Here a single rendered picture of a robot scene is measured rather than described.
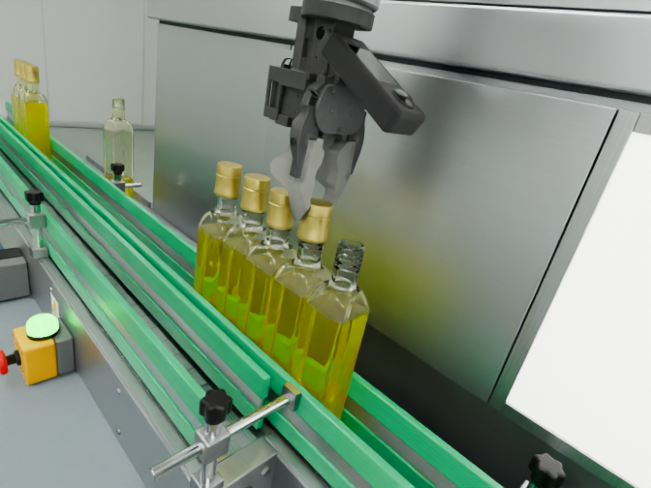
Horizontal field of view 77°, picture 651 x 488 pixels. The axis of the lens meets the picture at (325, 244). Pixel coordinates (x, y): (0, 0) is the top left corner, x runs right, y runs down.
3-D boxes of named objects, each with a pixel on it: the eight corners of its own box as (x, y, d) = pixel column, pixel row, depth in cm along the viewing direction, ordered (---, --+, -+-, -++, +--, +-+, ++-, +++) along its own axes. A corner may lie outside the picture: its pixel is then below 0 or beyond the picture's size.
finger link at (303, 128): (308, 177, 45) (331, 97, 43) (319, 182, 44) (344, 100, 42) (276, 172, 41) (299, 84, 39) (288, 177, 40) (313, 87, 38)
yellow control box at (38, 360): (76, 372, 71) (74, 337, 68) (23, 390, 66) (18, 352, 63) (62, 350, 75) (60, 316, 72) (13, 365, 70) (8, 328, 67)
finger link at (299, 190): (271, 206, 49) (293, 128, 46) (305, 225, 45) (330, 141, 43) (251, 204, 46) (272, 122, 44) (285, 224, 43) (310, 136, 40)
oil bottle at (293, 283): (309, 403, 57) (340, 266, 49) (278, 421, 53) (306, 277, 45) (283, 379, 60) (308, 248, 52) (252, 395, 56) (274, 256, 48)
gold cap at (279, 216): (299, 228, 51) (305, 195, 50) (277, 231, 49) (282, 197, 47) (281, 218, 53) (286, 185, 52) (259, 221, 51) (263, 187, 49)
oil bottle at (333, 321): (339, 430, 54) (378, 289, 45) (308, 453, 50) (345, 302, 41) (309, 404, 57) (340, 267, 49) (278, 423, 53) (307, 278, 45)
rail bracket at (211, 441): (293, 446, 49) (311, 364, 45) (156, 540, 37) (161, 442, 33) (277, 430, 51) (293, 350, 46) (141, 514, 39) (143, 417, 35)
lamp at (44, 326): (63, 335, 68) (62, 320, 67) (30, 344, 65) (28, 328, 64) (54, 321, 71) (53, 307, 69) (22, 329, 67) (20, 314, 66)
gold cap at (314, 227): (333, 241, 48) (340, 205, 46) (311, 246, 45) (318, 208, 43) (312, 229, 50) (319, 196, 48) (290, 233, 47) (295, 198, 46)
